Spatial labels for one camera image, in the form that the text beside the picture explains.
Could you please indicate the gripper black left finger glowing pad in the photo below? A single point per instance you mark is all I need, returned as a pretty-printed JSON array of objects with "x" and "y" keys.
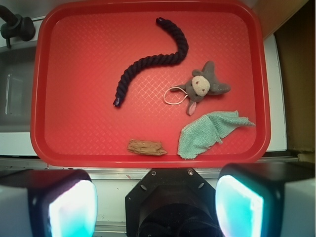
[{"x": 47, "y": 203}]

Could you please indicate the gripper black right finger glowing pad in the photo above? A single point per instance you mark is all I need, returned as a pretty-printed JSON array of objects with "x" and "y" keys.
[{"x": 267, "y": 199}]

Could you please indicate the light blue woven cloth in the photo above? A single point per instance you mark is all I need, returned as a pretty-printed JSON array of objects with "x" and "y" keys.
[{"x": 200, "y": 135}]

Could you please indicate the brown wood bark piece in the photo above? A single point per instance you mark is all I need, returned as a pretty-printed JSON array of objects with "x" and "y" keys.
[{"x": 143, "y": 147}]

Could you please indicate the grey plush mouse toy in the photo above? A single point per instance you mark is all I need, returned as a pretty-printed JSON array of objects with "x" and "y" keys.
[{"x": 204, "y": 82}]

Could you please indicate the stainless steel sink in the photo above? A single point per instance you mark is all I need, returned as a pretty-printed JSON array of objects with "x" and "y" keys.
[{"x": 16, "y": 84}]

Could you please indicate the red plastic tray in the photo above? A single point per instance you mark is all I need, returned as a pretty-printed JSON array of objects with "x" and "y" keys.
[{"x": 83, "y": 49}]

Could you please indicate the brown cardboard box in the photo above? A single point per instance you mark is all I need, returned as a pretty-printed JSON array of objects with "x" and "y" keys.
[{"x": 296, "y": 49}]

